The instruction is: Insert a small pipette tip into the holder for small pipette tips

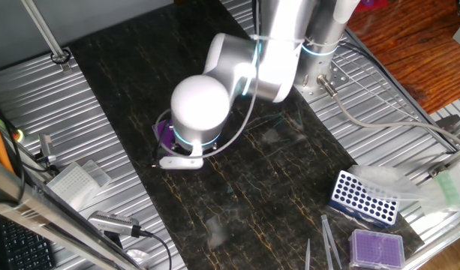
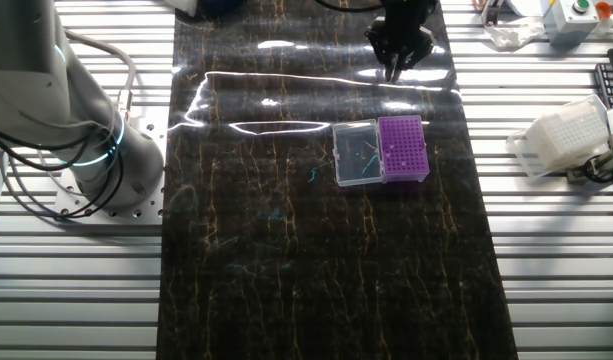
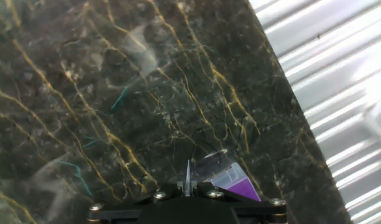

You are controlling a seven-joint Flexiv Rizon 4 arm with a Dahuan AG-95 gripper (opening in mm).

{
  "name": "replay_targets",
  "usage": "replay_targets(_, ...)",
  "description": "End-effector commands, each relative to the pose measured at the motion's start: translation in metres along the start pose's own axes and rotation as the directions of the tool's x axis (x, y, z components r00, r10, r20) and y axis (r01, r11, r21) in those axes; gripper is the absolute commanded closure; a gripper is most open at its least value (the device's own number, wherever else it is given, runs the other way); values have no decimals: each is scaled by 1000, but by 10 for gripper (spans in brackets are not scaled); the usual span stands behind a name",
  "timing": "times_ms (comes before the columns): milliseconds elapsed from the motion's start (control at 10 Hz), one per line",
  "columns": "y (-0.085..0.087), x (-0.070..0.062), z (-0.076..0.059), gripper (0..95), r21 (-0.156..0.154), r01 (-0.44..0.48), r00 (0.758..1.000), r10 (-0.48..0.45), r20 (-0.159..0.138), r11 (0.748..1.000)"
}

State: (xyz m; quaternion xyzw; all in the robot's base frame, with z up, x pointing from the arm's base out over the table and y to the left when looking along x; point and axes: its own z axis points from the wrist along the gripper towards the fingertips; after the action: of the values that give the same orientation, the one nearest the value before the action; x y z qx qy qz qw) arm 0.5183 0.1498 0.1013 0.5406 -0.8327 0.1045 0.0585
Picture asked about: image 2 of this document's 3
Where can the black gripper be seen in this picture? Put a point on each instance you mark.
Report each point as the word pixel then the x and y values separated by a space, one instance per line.
pixel 406 17

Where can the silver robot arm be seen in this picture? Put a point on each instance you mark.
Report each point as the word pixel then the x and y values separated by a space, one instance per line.
pixel 36 75

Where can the open purple pipette tip box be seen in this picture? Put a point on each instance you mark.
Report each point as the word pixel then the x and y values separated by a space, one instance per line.
pixel 411 140

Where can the white pipette tip box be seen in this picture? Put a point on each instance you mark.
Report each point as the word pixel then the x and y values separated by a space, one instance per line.
pixel 566 135

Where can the small grey sensor stand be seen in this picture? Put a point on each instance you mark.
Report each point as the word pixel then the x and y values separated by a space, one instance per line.
pixel 492 12

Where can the crumpled clear plastic wrap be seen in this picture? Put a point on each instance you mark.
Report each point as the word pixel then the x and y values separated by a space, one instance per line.
pixel 511 36

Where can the grey button control box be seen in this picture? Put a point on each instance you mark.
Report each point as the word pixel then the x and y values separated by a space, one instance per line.
pixel 568 25

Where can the dark blue object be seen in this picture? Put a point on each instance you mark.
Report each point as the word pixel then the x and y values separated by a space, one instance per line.
pixel 221 5

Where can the orange cap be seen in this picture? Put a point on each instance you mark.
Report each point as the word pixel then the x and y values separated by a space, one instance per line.
pixel 604 9

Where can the white cloth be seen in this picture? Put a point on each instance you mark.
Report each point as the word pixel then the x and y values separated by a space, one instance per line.
pixel 186 5

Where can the black marble pattern mat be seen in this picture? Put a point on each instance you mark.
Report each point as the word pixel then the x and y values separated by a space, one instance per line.
pixel 286 250

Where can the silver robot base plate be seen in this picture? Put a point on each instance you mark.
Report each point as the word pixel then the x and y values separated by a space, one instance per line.
pixel 148 135

